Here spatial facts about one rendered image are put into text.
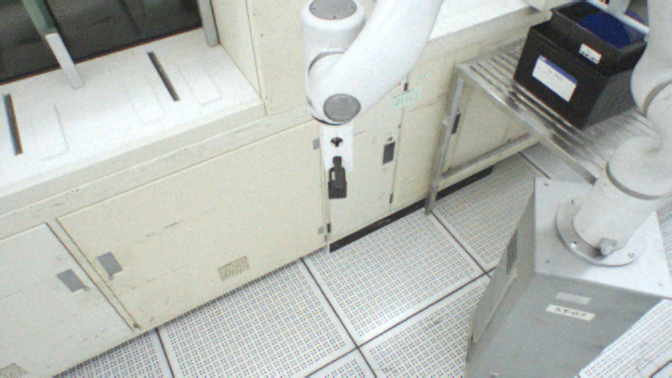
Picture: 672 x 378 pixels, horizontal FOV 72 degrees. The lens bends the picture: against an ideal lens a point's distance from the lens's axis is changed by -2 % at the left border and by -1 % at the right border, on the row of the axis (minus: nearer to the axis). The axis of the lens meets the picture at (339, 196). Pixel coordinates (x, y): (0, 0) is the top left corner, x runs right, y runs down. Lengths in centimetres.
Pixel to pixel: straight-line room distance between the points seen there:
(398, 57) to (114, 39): 112
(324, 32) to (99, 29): 102
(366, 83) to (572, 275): 70
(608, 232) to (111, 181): 113
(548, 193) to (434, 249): 84
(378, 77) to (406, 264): 142
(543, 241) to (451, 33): 70
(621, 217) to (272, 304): 123
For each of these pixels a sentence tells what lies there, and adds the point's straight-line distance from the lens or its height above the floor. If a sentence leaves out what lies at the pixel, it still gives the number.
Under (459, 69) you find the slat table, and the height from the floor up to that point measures 76.
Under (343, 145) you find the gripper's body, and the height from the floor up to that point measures 113.
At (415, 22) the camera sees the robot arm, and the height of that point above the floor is 134.
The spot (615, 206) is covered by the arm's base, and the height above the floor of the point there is 90.
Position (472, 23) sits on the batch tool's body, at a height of 87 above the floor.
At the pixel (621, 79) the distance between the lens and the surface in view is 141.
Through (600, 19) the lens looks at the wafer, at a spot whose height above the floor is 97.
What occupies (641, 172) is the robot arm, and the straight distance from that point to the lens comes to 100.
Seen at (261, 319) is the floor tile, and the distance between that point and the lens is 182.
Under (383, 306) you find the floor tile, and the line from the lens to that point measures 183.
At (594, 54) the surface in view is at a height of 95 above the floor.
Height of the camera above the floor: 163
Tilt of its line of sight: 50 degrees down
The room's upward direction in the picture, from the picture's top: straight up
